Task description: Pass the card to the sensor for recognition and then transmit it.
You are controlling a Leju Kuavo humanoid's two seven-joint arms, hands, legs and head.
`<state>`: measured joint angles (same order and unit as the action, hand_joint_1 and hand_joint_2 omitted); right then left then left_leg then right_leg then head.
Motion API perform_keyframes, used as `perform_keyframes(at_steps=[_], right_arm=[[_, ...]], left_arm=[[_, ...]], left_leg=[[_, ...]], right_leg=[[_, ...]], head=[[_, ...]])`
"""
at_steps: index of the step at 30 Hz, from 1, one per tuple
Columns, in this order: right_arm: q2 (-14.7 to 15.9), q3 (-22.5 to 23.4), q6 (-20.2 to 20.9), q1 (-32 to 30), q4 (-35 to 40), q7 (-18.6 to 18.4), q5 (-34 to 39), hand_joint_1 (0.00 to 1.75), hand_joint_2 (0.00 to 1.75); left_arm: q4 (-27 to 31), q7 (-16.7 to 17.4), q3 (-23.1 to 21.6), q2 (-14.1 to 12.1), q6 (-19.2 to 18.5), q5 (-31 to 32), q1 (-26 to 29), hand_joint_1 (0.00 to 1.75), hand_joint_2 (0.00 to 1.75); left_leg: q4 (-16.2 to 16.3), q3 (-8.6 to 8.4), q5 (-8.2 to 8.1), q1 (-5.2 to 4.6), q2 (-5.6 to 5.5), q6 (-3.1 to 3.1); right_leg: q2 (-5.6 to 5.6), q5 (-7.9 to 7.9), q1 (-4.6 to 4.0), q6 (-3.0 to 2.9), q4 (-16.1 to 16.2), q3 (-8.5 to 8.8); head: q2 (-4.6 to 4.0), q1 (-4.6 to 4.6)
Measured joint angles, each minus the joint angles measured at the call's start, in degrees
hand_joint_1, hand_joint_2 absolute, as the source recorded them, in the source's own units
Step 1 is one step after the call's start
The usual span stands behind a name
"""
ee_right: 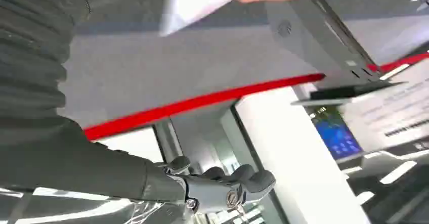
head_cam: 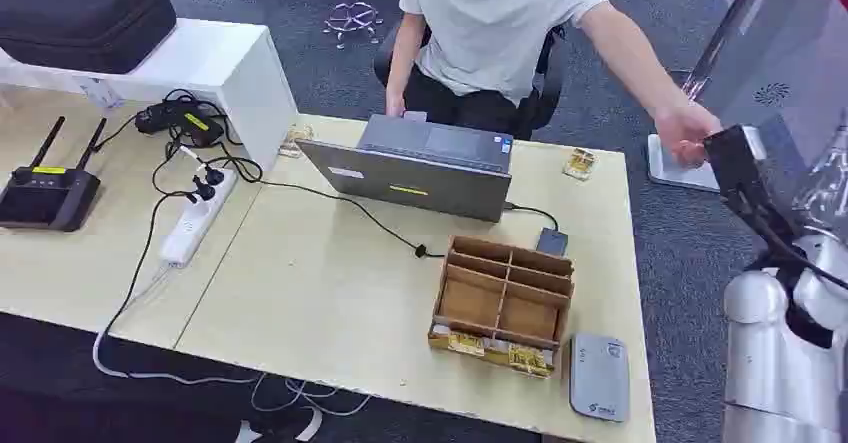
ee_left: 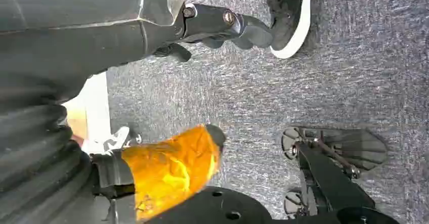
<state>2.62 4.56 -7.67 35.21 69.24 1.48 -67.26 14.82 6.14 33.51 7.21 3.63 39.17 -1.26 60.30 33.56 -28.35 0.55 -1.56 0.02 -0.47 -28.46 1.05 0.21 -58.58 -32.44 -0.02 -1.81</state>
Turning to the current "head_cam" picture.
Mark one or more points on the white power strip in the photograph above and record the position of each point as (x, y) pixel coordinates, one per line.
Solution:
(195, 221)

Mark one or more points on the black zip carry case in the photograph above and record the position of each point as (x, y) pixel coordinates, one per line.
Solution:
(79, 19)

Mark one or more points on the grey panel on white base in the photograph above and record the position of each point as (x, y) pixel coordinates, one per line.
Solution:
(775, 36)

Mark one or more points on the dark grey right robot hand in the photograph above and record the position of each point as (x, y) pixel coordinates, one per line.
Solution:
(745, 175)

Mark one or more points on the person's right hand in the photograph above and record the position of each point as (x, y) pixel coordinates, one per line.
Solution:
(395, 103)

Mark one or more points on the person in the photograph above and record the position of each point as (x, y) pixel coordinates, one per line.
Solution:
(490, 22)

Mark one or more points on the person's left hand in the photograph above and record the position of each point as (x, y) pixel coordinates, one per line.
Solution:
(686, 132)

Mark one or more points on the black power plug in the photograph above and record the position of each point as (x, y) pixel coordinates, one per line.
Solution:
(203, 192)
(213, 176)

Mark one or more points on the black office chair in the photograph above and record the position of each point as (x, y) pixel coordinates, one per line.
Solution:
(543, 95)

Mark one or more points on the grey card reader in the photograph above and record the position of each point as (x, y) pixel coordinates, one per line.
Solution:
(599, 377)

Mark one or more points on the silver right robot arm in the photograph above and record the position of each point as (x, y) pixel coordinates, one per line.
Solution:
(782, 360)

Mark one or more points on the chrome chair base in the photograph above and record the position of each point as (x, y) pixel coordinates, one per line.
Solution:
(352, 19)

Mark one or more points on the small dark external drive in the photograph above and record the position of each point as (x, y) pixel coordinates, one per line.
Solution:
(552, 242)

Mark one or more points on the black router with antennas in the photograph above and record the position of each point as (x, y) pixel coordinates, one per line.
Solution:
(50, 198)

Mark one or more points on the white box shelf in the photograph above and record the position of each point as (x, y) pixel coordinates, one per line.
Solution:
(218, 69)

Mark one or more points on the grey laptop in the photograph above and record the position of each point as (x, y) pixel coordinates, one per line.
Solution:
(411, 185)

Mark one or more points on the yellow printed card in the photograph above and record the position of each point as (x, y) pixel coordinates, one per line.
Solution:
(466, 343)
(293, 142)
(580, 164)
(530, 359)

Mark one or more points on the wooden card box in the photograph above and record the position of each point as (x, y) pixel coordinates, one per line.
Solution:
(503, 301)

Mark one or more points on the black power adapter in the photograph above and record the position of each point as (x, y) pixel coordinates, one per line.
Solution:
(175, 122)

